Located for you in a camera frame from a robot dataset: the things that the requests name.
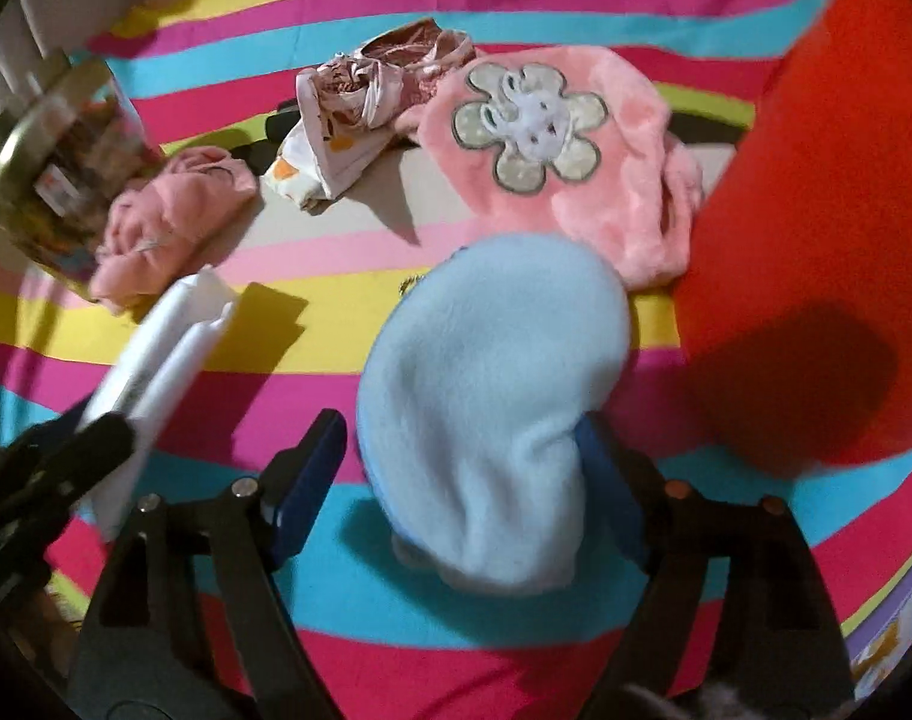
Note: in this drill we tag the white bed headboard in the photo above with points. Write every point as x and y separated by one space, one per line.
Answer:
43 30

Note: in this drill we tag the colourful striped blanket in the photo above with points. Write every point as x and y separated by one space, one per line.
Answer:
426 15

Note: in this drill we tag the metal lidded glass jar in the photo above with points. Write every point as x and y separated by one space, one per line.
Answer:
58 165

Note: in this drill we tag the red plastic container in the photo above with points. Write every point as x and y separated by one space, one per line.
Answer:
816 202

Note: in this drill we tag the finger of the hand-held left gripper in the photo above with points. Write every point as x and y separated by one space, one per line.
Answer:
100 442
51 427

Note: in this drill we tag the purple printed sheet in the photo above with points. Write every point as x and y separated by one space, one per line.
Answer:
891 630

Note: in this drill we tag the pink plush flower hat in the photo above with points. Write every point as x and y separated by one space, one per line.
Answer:
628 187

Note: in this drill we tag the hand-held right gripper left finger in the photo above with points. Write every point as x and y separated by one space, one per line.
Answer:
306 480

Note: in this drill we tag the light blue fleece hat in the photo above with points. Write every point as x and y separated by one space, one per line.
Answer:
486 405

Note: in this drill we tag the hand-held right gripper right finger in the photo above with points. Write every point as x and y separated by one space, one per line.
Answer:
617 510

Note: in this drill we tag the white orange print cloth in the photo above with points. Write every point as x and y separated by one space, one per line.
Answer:
328 157

